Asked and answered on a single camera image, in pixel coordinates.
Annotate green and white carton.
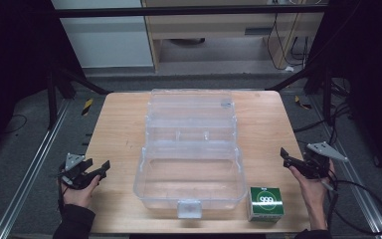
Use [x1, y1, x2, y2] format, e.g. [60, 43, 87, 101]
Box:
[247, 185, 286, 223]

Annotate person's right hand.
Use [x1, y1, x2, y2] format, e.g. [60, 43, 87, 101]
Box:
[287, 160, 337, 231]

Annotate black metal frame strut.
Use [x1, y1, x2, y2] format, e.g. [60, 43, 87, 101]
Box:
[266, 63, 334, 125]
[45, 64, 111, 131]

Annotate aluminium floor rail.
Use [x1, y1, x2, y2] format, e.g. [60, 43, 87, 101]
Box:
[310, 95, 382, 239]
[0, 99, 73, 239]

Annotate black hanging cables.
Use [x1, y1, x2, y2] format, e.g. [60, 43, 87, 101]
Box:
[266, 12, 313, 73]

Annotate thin black floor cable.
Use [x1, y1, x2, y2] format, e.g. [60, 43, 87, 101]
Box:
[2, 114, 28, 134]

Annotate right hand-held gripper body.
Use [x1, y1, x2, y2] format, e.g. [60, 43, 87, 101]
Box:
[299, 141, 349, 180]

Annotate white cabinet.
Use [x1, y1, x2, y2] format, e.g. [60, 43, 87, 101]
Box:
[51, 0, 155, 70]

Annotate person's left hand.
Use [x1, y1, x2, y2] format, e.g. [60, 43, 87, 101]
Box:
[59, 174, 102, 209]

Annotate black floor cables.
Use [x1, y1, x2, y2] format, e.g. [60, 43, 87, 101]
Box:
[292, 79, 354, 147]

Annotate light wooden desk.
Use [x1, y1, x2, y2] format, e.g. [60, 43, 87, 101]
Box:
[140, 0, 326, 73]

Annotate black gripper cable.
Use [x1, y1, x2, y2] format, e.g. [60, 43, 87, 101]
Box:
[322, 178, 382, 236]

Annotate black curtain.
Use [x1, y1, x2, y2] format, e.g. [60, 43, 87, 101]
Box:
[306, 0, 382, 183]
[0, 0, 85, 163]

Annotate black horizontal frame bar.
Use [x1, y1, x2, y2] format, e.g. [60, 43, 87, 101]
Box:
[51, 4, 330, 19]

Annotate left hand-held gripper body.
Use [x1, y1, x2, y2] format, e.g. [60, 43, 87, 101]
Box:
[58, 152, 96, 191]

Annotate yellow black tape strip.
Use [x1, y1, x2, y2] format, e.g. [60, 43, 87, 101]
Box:
[81, 97, 95, 118]
[293, 95, 312, 111]

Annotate clear plastic storage box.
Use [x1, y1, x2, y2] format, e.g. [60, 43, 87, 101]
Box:
[132, 88, 249, 220]

